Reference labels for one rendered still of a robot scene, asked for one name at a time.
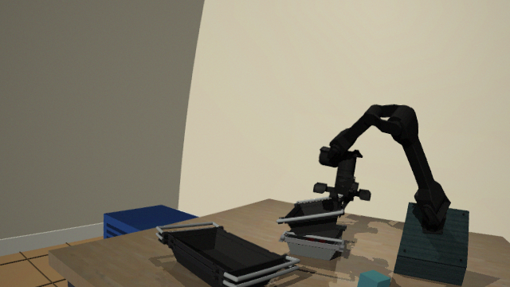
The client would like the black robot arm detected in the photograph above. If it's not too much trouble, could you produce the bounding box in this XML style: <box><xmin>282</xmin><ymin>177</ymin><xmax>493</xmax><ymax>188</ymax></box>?
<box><xmin>319</xmin><ymin>104</ymin><xmax>451</xmax><ymax>235</ymax></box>

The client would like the teal cube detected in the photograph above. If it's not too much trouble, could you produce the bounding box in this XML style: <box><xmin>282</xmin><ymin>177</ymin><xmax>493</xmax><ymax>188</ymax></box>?
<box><xmin>357</xmin><ymin>270</ymin><xmax>390</xmax><ymax>287</ymax></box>

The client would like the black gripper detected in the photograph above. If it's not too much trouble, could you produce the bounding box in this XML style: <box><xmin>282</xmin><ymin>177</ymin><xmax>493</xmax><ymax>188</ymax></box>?
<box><xmin>313</xmin><ymin>169</ymin><xmax>371</xmax><ymax>211</ymax></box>

